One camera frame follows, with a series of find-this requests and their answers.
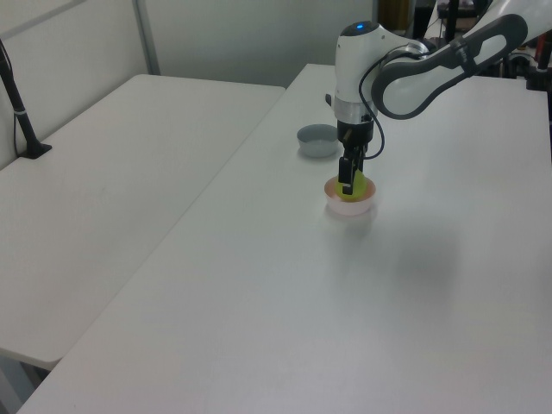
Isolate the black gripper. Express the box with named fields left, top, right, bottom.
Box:
left=336, top=121, right=374, bottom=196

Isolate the green pear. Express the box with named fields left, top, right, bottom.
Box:
left=336, top=169, right=369, bottom=203

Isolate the pink plastic bowl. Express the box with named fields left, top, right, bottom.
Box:
left=323, top=176, right=376, bottom=217

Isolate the grey plastic bowl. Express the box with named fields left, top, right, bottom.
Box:
left=296, top=124, right=340, bottom=159

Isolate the yellow background panel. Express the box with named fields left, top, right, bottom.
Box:
left=379, top=0, right=407, bottom=32

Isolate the black equipment stand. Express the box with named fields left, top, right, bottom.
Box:
left=524, top=32, right=552, bottom=92

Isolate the white side table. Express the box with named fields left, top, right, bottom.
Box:
left=0, top=73, right=287, bottom=364

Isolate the black pole with base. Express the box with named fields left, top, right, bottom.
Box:
left=0, top=37, right=53, bottom=159

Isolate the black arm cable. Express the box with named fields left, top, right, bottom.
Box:
left=359, top=47, right=426, bottom=160

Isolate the grey partition post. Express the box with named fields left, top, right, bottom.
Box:
left=132, top=0, right=161, bottom=75

